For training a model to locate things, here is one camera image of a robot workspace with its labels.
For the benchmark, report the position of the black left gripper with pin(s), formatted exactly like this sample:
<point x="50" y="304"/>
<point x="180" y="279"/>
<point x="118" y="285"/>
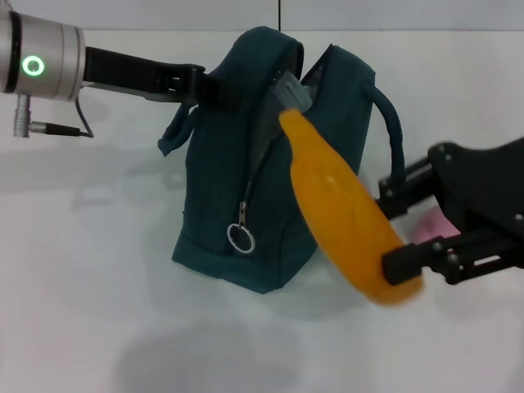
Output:
<point x="131" y="75"/>

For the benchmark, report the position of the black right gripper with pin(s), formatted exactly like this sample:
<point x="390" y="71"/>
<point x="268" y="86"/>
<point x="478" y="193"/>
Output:
<point x="487" y="188"/>

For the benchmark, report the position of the pink toy peach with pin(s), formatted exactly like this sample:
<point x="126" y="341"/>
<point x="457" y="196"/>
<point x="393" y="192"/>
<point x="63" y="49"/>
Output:
<point x="430" y="229"/>

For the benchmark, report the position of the clear food container blue lid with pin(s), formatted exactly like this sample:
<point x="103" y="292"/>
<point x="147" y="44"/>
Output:
<point x="292" y="92"/>

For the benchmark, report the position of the yellow banana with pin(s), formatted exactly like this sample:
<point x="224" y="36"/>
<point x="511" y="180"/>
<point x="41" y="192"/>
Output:
<point x="335" y="196"/>

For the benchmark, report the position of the dark teal fabric bag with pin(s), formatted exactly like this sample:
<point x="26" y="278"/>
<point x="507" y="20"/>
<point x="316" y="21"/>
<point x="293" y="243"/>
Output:
<point x="213" y="184"/>

